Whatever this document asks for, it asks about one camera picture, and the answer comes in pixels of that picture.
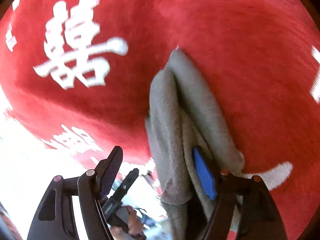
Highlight grey knit sweater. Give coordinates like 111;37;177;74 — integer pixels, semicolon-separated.
145;49;245;239

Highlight person's left hand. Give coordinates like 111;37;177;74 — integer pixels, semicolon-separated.
110;206;146;240

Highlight red blanket white characters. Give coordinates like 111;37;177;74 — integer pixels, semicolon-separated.
1;0;319;239

